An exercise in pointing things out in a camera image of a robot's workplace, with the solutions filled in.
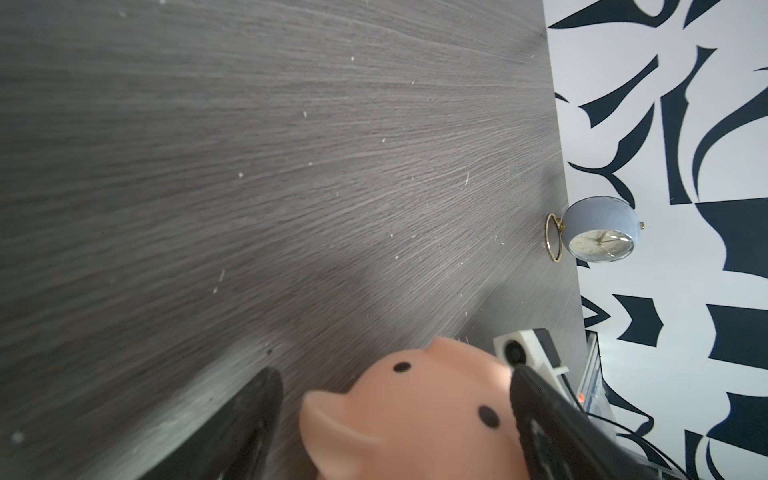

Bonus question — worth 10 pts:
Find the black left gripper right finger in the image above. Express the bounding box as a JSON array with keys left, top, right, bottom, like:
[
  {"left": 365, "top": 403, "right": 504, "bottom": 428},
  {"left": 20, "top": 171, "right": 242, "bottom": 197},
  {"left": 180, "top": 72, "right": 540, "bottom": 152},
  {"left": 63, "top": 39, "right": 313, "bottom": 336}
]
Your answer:
[{"left": 510, "top": 365, "right": 652, "bottom": 480}]

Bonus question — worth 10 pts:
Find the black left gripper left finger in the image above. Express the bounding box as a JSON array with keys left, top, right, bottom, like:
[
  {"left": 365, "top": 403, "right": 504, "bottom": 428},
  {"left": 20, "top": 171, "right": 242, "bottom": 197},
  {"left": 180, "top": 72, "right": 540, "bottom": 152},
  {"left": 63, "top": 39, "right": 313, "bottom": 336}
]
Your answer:
[{"left": 143, "top": 367, "right": 283, "bottom": 480}]

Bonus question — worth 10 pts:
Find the pink piggy bank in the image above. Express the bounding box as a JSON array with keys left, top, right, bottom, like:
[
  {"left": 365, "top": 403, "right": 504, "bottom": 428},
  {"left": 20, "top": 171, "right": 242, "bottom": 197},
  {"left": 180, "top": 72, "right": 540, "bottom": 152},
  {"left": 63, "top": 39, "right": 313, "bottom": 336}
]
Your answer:
[{"left": 299, "top": 337, "right": 529, "bottom": 479}]

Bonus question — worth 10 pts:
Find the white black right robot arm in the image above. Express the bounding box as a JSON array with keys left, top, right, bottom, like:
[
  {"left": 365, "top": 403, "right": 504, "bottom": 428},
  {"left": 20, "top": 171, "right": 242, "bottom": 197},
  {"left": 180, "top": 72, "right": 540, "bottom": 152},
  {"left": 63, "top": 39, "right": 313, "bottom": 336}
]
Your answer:
[{"left": 493, "top": 328, "right": 569, "bottom": 398}]

